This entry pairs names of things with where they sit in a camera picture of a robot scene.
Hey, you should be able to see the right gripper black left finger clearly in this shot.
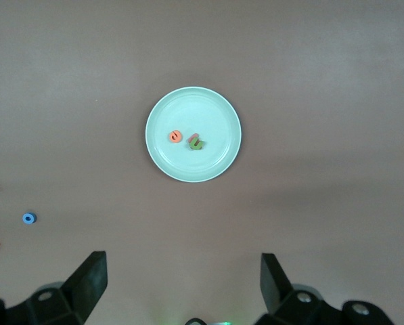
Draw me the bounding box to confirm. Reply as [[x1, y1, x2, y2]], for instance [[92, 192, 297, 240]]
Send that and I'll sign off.
[[0, 251, 108, 325]]

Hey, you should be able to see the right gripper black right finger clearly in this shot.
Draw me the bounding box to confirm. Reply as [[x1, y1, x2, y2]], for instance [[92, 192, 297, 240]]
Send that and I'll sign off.
[[260, 253, 397, 325]]

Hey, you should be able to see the green plate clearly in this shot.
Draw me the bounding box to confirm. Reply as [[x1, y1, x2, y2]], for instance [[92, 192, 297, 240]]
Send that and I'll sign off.
[[145, 86, 242, 183]]

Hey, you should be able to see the brown table cover sheet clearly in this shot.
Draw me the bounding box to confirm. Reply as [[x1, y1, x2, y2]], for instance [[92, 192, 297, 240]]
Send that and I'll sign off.
[[0, 0, 404, 325]]

